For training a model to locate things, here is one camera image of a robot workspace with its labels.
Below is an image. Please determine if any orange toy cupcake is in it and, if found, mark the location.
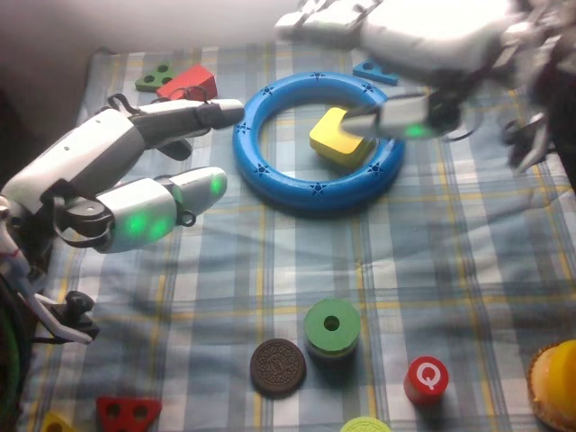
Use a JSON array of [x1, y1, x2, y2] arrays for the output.
[[526, 337, 576, 431]]

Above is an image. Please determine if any light green round piece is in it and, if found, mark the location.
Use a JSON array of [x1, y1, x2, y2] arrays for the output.
[[339, 416, 392, 432]]

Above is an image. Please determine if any green cylinder block with hole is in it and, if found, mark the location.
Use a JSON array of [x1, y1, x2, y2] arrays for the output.
[[302, 297, 362, 360]]

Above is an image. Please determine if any blue plaid cloth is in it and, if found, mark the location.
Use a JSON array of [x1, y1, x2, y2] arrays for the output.
[[20, 42, 576, 432]]

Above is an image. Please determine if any blue plastic ring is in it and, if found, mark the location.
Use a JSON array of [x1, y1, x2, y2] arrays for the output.
[[231, 70, 407, 216]]

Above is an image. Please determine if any red triangle block with holes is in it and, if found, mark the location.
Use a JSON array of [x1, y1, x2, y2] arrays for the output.
[[95, 395, 163, 432]]

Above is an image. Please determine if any red cylinder block letter Q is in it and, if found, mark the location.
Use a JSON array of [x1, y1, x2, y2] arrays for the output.
[[403, 355, 450, 405]]

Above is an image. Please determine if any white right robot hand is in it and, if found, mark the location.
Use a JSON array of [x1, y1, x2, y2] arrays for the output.
[[274, 0, 512, 141]]

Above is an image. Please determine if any green triangle block with holes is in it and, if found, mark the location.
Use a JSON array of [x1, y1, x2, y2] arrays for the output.
[[134, 62, 176, 94]]

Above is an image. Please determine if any chocolate sandwich cookie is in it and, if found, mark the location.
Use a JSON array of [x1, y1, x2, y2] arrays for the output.
[[249, 337, 308, 398]]

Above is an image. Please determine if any yellow block with hole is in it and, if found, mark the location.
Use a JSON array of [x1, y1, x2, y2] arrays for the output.
[[40, 409, 77, 432]]

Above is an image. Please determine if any red wedge block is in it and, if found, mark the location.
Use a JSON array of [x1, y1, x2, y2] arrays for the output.
[[156, 64, 219, 101]]

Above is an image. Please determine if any blue triangle block with holes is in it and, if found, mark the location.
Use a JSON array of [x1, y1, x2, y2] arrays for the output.
[[352, 60, 401, 86]]

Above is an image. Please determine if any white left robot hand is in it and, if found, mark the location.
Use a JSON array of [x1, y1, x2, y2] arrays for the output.
[[0, 93, 247, 254]]

